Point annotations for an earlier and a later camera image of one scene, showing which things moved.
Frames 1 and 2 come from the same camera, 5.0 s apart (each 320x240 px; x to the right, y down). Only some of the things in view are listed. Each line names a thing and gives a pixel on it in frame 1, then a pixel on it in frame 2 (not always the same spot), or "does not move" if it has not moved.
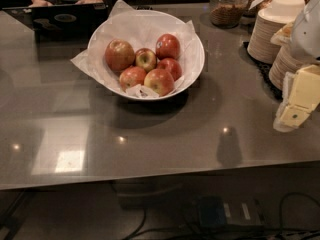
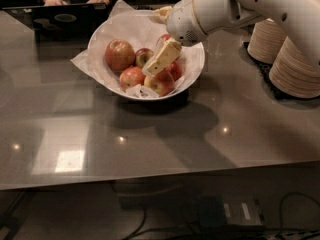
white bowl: [146, 55] does not move
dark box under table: [214, 211] does not move
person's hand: [40, 3] → [51, 0]
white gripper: [307, 37] → [182, 23]
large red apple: [119, 55] does not move
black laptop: [62, 22] does not move
